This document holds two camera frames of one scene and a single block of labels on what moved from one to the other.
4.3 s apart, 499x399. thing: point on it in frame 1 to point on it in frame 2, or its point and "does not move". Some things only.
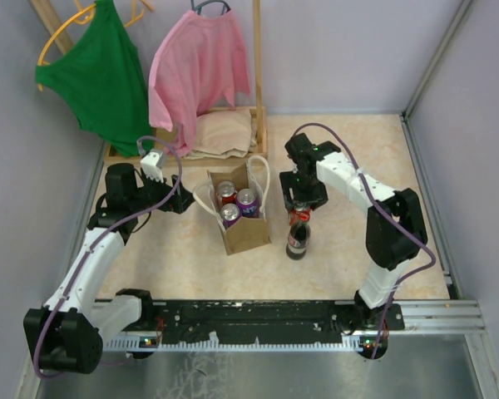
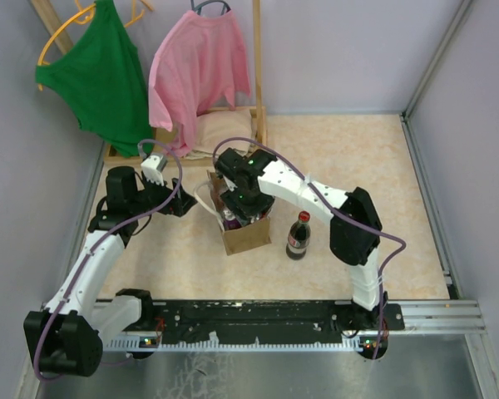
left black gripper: [182, 198] does not move
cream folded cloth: [223, 135] does not move
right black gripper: [316, 198] to [243, 212]
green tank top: [101, 80] does not move
